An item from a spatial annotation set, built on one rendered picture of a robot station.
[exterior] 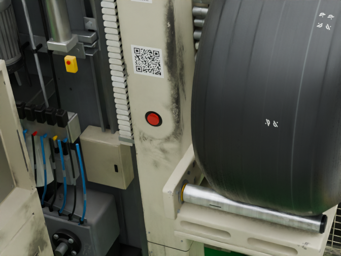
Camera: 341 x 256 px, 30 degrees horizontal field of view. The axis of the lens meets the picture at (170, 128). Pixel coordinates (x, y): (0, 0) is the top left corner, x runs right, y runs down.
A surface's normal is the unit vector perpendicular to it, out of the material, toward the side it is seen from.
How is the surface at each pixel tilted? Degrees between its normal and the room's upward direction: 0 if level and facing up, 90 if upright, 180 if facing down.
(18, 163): 90
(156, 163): 90
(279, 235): 0
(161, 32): 90
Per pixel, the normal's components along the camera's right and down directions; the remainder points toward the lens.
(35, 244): 0.92, 0.18
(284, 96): -0.37, 0.15
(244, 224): -0.07, -0.80
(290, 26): -0.29, -0.27
